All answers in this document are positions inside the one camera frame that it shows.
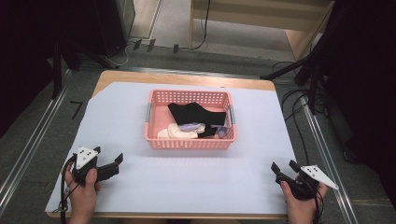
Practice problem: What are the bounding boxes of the lavender sock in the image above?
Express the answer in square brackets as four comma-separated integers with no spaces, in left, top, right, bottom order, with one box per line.
[179,121,231,140]

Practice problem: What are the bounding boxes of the black floor cables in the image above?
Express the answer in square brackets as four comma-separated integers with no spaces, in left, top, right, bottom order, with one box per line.
[270,60,328,166]

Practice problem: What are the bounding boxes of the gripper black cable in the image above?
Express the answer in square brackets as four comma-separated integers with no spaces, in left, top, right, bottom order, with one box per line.
[298,174,325,224]
[59,154,78,224]

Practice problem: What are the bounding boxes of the person's right hand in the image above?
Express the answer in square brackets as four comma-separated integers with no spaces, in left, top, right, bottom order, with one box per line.
[279,175,329,222]

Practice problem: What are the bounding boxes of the black metal stand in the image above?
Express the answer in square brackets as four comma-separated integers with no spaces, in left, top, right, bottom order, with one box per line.
[49,36,120,101]

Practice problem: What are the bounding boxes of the pink plastic basket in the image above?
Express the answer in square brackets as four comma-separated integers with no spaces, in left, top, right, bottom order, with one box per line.
[143,89,238,150]

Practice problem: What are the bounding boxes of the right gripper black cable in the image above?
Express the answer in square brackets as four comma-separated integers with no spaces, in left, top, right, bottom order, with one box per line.
[298,174,325,224]

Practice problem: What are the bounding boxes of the black hanging cable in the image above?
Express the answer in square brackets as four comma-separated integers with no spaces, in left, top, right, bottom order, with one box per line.
[190,0,212,51]

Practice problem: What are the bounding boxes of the person's left hand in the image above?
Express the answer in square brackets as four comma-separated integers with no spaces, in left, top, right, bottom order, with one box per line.
[64,162,103,220]

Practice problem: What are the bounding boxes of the white table mat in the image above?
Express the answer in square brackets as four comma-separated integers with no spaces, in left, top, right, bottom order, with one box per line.
[45,81,298,216]

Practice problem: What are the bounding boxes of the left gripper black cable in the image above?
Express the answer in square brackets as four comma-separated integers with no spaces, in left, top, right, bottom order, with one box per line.
[59,154,78,224]

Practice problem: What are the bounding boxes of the light wooden shelf unit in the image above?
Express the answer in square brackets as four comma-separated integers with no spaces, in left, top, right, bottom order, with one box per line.
[187,0,335,62]

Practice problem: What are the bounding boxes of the black sock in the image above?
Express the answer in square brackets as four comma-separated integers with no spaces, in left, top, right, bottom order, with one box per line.
[167,102,228,140]

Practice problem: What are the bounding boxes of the metal floor rail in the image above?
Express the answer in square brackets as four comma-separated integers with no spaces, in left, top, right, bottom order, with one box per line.
[0,69,73,216]
[300,92,359,224]

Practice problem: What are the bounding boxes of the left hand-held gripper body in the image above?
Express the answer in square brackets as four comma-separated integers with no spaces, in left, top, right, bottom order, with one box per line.
[71,146,121,185]

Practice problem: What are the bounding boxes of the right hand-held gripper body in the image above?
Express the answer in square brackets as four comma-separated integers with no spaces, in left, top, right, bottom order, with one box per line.
[276,164,340,201]

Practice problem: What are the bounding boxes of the black tripod stand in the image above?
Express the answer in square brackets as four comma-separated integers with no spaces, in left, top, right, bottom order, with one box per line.
[260,6,349,116]

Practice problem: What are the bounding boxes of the dark cabinet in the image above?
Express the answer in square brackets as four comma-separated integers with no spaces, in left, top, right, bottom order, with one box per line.
[90,0,137,57]

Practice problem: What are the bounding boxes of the white floor cable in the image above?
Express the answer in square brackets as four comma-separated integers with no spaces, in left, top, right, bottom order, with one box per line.
[104,41,138,68]

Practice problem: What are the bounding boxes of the cream sock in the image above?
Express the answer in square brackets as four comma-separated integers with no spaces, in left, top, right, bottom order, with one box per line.
[157,122,206,140]

